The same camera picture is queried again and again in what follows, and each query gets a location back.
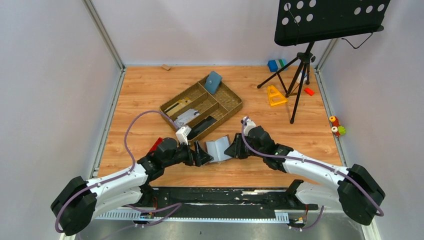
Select gold credit card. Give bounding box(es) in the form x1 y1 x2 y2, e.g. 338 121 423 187
164 97 192 117

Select small cardboard piece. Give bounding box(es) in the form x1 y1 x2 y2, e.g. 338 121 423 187
161 64 171 71

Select black card in basket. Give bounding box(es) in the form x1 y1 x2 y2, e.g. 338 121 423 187
187 115 217 140

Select yellow triangular toy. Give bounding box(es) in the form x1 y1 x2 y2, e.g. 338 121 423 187
266 85 288 107

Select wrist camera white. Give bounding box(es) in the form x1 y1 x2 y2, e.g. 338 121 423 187
175 125 192 146
241 116 257 136

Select white cable duct rail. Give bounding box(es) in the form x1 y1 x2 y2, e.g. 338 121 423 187
96 208 290 224

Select blue leather card holder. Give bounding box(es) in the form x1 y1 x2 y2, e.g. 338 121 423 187
204 71 223 95

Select black music stand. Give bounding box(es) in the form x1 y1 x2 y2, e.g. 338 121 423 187
271 0 390 124

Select blue green white blocks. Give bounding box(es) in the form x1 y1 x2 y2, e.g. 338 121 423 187
267 58 288 73

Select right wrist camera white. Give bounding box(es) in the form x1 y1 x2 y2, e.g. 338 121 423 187
241 116 257 136

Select small red block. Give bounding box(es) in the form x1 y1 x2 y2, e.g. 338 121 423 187
304 87 315 96

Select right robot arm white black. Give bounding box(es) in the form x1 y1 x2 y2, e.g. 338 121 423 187
224 126 386 226

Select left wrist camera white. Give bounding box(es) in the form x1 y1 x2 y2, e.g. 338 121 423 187
175 125 192 146

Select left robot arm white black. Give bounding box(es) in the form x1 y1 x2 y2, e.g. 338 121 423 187
50 137 214 236

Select brown leather card holder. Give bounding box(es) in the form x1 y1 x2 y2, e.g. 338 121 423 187
205 135 232 164

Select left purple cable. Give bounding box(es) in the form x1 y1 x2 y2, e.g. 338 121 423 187
54 110 183 240

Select silver grey card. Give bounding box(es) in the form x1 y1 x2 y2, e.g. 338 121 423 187
174 108 200 128

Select woven divided basket tray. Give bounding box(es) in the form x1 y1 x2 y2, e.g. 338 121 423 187
159 75 243 143

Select red plastic block tray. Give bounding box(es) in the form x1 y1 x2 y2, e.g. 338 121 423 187
148 137 164 152

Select orange green toy pieces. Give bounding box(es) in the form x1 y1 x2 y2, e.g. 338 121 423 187
329 115 346 137

